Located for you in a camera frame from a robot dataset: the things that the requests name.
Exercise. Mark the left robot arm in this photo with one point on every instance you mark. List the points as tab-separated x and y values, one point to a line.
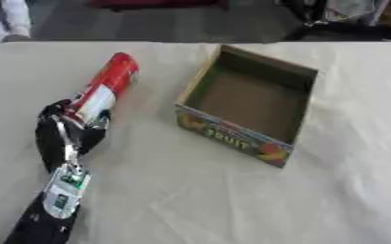
54	203

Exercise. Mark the white bag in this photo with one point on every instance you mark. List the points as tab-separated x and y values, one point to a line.
354	9

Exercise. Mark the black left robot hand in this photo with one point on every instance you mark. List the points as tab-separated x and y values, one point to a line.
49	139

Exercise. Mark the cardboard box with printed front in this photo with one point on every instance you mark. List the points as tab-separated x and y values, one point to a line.
249	105

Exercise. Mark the red and white bottle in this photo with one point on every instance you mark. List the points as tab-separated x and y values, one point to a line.
107	83

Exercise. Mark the black tripod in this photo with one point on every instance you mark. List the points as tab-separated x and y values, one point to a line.
321	19

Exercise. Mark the person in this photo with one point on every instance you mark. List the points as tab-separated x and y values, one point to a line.
4	19

